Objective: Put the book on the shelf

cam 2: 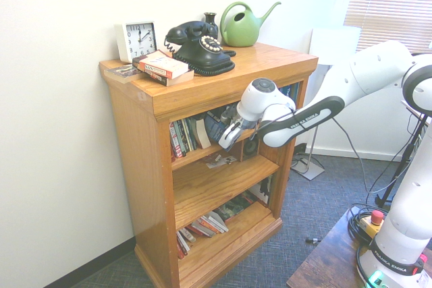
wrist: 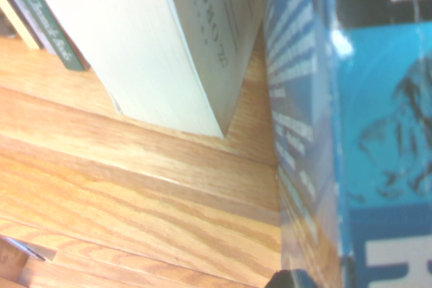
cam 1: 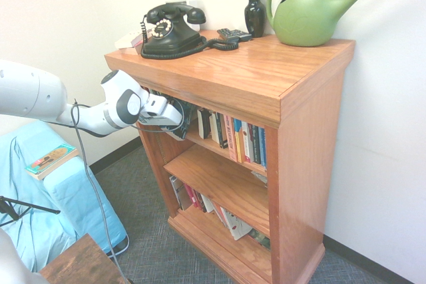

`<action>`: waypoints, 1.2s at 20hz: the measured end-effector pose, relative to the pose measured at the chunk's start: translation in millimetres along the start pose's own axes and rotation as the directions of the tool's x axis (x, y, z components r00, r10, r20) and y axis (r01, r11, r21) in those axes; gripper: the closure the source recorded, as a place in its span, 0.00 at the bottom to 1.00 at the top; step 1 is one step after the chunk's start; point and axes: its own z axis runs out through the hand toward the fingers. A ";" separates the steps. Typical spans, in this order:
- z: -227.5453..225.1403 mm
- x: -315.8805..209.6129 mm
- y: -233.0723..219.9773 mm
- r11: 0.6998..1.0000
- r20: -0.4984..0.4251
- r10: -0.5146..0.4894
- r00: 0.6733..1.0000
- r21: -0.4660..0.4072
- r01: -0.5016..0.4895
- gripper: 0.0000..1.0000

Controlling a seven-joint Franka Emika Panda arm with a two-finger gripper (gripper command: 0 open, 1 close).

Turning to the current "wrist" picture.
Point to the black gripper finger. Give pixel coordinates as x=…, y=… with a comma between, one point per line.
x=287, y=281

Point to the blue Darwin's Radio paperback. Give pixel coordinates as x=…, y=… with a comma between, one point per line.
x=371, y=99

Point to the thick cream paperback book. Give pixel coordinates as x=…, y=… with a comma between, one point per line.
x=135, y=48

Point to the green spine book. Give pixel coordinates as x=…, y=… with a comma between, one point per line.
x=54, y=42

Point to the pale spine paperback book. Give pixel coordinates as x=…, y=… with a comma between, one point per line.
x=20, y=21

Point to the wooden bookshelf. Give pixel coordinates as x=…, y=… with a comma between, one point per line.
x=135, y=200

